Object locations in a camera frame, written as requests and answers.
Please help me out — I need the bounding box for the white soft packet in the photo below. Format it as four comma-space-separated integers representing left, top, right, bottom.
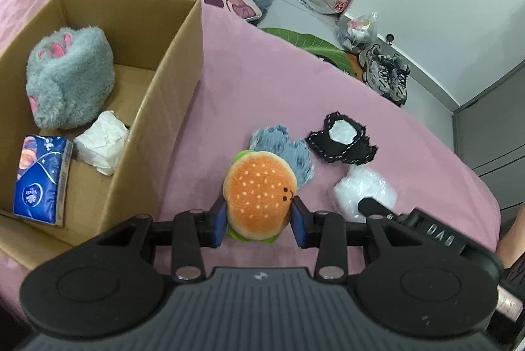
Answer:
74, 111, 129, 177

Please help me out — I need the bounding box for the grey sneaker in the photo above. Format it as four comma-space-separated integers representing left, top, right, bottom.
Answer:
389, 54, 410, 106
358, 44, 391, 98

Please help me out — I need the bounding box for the grey blue fuzzy cloth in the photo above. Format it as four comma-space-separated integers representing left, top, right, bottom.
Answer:
248, 125, 314, 187

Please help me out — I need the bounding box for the small clear trash bag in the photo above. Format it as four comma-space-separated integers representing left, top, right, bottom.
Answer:
336, 12, 378, 54

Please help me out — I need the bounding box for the clear plastic bag white filling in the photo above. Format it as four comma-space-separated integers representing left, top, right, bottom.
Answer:
331, 164, 398, 222

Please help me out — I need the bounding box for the grey sneaker left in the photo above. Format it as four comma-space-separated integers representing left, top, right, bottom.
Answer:
358, 44, 391, 98

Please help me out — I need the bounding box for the grey sneaker right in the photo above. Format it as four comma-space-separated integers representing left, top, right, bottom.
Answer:
389, 54, 410, 106

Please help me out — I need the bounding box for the grey fluffy plush toy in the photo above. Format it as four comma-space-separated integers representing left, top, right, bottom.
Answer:
26, 26, 116, 130

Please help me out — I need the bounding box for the blue tissue pack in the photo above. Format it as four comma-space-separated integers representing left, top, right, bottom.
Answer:
12, 134, 73, 227

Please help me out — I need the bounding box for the hamburger plush toy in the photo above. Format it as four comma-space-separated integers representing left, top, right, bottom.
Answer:
222, 150, 298, 243

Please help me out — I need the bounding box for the green leaf cartoon rug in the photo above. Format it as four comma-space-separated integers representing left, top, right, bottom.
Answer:
262, 27, 357, 77

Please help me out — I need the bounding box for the person's bare foot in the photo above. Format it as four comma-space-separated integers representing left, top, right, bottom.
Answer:
496, 229, 524, 268

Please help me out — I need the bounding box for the brown cardboard box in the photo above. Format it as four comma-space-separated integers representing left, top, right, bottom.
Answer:
1, 0, 203, 269

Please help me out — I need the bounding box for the pink bed sheet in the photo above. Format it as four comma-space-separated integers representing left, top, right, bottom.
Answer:
1, 0, 500, 310

